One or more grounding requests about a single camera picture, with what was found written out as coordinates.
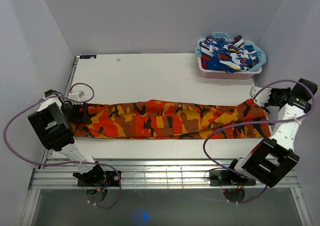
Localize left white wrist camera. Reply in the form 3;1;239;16
68;90;85;104

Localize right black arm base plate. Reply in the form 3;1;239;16
209;169;256;186

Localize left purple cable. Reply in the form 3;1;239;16
2;82;123;210

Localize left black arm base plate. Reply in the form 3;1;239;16
76;170;122;188

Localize pink plastic laundry basket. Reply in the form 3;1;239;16
197;38;264;80

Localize light blue garment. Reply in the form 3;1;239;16
194;31;268;72

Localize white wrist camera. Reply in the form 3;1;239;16
249;86;272;105
68;90;85;104

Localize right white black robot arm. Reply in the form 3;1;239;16
225;78;318;188

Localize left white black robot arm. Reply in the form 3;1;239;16
27;89;107;186

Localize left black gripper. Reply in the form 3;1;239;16
60;102;92;125

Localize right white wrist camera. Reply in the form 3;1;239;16
249;86;272;105

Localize blue label sticker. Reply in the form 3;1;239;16
79;54;97;60

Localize orange camouflage trousers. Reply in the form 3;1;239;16
71;99;271;140

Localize blue white red patterned garment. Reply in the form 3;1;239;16
198;35;258;74

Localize aluminium frame rail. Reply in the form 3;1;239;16
27;158;301;190

